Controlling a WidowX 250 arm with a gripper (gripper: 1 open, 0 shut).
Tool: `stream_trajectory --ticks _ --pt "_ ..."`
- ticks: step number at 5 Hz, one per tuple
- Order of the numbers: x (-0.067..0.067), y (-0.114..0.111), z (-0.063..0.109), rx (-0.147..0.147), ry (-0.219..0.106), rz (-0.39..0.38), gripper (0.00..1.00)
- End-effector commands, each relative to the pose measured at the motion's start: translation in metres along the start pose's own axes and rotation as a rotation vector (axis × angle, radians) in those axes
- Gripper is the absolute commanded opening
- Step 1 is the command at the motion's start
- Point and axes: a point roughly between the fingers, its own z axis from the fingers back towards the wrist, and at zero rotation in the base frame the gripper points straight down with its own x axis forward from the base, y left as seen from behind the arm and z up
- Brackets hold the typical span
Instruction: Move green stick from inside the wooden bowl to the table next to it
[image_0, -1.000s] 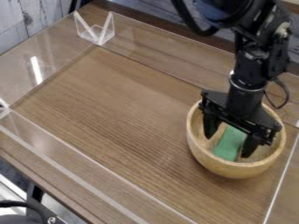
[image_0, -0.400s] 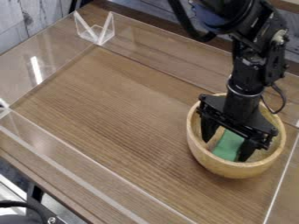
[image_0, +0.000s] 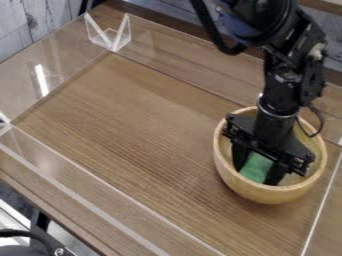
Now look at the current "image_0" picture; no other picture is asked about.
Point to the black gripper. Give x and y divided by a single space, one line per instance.
268 134

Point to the green stick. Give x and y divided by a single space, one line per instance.
256 168

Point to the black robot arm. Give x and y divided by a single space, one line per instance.
278 27

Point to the wooden bowl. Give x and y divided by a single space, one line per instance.
293 187

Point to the clear acrylic corner bracket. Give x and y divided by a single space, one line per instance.
111 39

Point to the black table leg bracket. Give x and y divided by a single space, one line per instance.
41 222

